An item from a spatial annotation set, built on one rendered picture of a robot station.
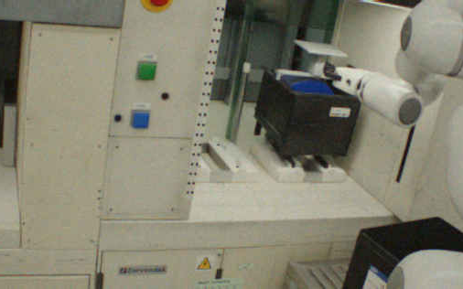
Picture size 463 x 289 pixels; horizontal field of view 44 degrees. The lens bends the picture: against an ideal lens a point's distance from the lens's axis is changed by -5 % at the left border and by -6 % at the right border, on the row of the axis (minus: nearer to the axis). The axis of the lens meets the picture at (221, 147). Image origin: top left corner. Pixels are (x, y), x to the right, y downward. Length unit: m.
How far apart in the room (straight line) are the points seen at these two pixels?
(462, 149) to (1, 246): 0.92
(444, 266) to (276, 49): 1.67
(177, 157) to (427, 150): 0.62
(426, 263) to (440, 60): 0.32
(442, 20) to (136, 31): 0.57
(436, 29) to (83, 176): 0.74
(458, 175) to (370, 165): 0.91
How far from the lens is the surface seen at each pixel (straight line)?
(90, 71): 1.16
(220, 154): 1.65
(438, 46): 0.89
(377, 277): 1.30
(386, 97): 1.32
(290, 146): 1.62
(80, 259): 1.33
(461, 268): 0.73
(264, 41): 2.25
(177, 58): 1.20
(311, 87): 1.69
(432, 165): 1.54
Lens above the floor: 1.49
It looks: 20 degrees down
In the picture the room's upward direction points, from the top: 10 degrees clockwise
